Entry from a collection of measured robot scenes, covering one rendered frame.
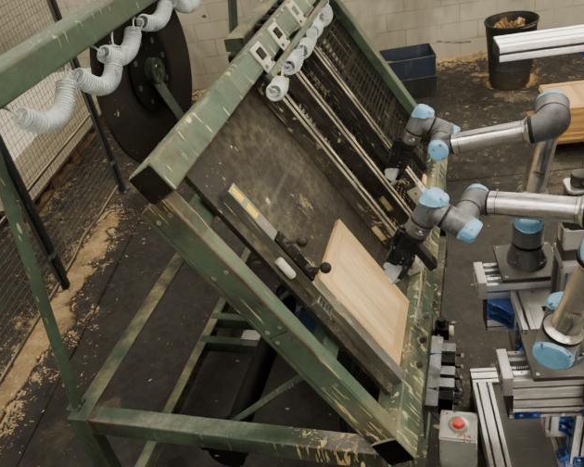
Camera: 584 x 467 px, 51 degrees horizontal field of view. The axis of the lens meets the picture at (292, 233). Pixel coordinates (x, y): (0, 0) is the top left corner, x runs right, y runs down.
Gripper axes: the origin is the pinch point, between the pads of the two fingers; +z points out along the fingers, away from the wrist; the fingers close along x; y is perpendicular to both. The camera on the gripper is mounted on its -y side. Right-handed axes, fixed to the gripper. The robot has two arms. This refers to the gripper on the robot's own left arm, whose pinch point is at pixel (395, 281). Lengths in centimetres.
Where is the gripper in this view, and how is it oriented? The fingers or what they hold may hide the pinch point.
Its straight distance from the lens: 202.9
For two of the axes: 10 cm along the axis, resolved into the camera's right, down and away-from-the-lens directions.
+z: -3.2, 7.5, 5.8
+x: -1.0, 5.8, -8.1
